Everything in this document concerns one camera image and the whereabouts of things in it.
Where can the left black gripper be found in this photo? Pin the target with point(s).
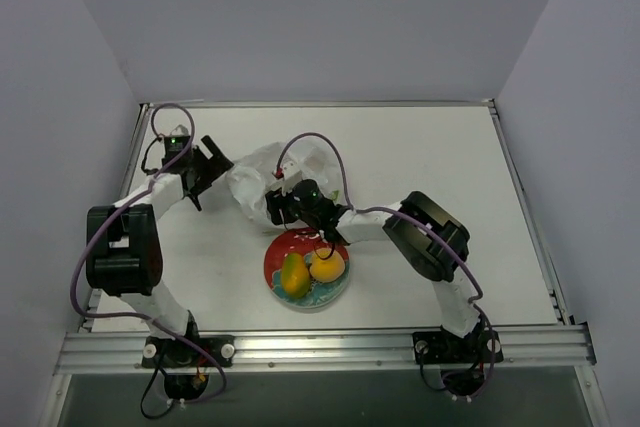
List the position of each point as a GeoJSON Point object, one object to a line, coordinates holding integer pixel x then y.
{"type": "Point", "coordinates": [201, 173]}

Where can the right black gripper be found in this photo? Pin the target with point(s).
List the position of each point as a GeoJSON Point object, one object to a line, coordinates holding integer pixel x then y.
{"type": "Point", "coordinates": [276, 206]}

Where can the white plastic bag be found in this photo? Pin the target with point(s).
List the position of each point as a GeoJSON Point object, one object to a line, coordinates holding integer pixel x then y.
{"type": "Point", "coordinates": [251, 177]}

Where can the yellow fake fruit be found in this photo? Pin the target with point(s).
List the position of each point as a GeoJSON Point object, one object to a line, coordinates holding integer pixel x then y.
{"type": "Point", "coordinates": [326, 265]}

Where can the yellow green fake mango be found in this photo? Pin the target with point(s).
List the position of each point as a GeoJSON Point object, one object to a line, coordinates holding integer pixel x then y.
{"type": "Point", "coordinates": [295, 276]}

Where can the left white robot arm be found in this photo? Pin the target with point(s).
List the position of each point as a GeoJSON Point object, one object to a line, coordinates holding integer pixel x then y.
{"type": "Point", "coordinates": [124, 257]}

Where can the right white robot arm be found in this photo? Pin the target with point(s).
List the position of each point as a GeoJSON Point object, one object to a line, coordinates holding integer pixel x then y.
{"type": "Point", "coordinates": [432, 241]}

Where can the red plate blue flower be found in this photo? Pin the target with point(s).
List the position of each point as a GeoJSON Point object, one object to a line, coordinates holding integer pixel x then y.
{"type": "Point", "coordinates": [303, 241]}

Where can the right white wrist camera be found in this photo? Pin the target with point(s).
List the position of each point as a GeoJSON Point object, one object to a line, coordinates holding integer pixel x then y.
{"type": "Point", "coordinates": [287, 176]}

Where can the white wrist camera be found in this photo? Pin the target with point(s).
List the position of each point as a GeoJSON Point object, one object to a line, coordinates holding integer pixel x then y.
{"type": "Point", "coordinates": [287, 176]}
{"type": "Point", "coordinates": [180, 130]}

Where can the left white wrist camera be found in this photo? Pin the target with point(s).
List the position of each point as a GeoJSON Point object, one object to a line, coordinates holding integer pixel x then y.
{"type": "Point", "coordinates": [180, 130]}

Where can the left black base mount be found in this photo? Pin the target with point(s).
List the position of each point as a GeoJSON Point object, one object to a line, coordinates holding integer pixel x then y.
{"type": "Point", "coordinates": [192, 371]}

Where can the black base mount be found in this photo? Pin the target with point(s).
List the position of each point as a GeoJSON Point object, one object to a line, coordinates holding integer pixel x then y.
{"type": "Point", "coordinates": [457, 366]}
{"type": "Point", "coordinates": [192, 371]}

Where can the aluminium front rail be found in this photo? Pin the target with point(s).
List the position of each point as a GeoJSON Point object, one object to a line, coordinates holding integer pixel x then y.
{"type": "Point", "coordinates": [337, 350]}

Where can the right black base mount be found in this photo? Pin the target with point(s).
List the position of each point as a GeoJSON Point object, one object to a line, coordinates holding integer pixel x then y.
{"type": "Point", "coordinates": [457, 366]}

